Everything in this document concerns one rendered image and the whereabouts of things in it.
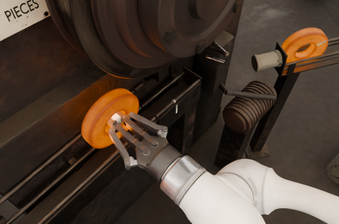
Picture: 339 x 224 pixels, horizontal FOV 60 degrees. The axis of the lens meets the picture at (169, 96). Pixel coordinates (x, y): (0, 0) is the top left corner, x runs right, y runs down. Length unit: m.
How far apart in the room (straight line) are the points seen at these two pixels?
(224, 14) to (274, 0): 2.08
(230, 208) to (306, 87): 1.54
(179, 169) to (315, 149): 1.26
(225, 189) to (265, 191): 0.12
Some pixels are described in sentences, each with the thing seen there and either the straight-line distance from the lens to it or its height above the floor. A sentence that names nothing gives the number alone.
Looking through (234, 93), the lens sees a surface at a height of 0.60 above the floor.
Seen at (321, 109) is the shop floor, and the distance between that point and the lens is 1.95.
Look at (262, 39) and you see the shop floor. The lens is 2.27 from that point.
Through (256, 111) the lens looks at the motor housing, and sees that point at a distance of 1.14.
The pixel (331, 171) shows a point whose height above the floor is 0.05.
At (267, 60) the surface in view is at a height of 0.69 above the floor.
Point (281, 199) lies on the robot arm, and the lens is 0.70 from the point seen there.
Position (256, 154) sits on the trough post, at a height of 0.01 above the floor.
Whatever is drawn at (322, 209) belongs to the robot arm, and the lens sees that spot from 0.66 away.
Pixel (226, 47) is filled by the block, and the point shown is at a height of 0.79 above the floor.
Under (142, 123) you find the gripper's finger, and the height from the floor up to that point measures 0.83.
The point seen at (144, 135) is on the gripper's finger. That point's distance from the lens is 0.65.
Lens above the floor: 1.40
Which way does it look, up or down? 51 degrees down
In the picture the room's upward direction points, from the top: straight up
